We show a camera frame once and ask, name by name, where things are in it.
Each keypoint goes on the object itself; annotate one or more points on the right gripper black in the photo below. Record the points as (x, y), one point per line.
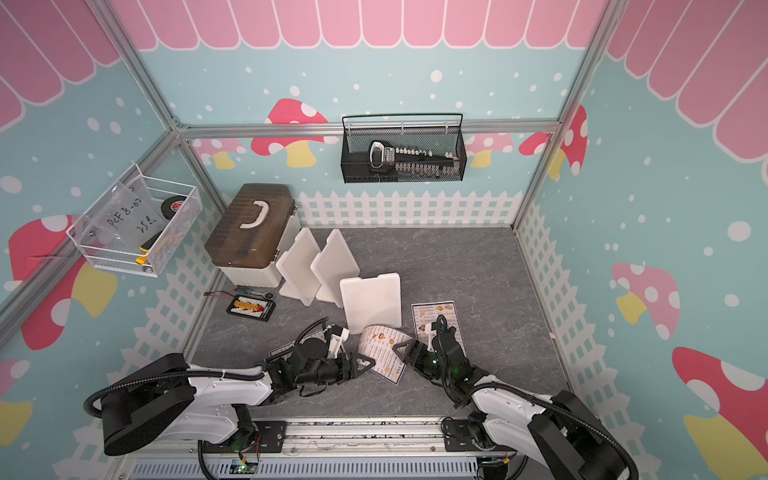
(415, 345)

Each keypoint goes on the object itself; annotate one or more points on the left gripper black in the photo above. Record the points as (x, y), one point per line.
(352, 366)

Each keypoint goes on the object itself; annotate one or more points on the dim sum menu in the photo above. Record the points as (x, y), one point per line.
(377, 342)
(425, 314)
(287, 350)

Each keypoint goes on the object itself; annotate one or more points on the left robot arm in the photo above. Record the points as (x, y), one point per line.
(170, 399)

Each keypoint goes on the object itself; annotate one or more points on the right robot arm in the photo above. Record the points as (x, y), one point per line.
(559, 432)

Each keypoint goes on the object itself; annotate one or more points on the black tray with parts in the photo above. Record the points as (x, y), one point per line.
(251, 308)

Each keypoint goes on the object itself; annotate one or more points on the small circuit board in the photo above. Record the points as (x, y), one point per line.
(243, 467)

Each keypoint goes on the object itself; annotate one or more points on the brown lid storage box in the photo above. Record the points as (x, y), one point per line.
(259, 225)

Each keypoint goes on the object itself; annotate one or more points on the socket tool set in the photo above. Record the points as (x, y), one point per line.
(384, 158)

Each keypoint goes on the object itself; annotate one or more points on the yellow black utility knife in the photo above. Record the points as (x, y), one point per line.
(150, 251)

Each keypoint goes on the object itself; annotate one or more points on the black tape roll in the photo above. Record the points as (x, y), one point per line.
(171, 205)

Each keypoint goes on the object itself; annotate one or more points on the clear plastic labelled bag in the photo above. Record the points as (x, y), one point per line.
(124, 219)

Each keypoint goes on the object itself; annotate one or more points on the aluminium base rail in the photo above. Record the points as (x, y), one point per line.
(353, 448)

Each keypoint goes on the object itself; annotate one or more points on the green handled tool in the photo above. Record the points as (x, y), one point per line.
(267, 296)

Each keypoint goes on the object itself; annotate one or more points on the black mesh wall basket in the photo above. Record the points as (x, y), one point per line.
(439, 132)

